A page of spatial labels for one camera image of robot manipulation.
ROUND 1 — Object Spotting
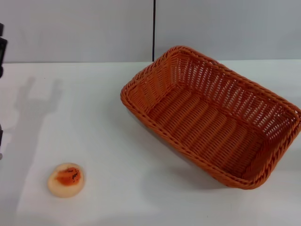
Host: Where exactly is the orange woven rectangular basket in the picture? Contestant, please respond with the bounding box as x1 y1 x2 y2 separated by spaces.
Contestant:
120 45 301 190

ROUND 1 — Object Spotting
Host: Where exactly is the round bun with orange glaze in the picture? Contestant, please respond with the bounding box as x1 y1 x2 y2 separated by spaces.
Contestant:
47 162 86 199

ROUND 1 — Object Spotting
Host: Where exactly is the black vertical wall seam strip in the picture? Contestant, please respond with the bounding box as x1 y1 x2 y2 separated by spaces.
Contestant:
152 0 157 63

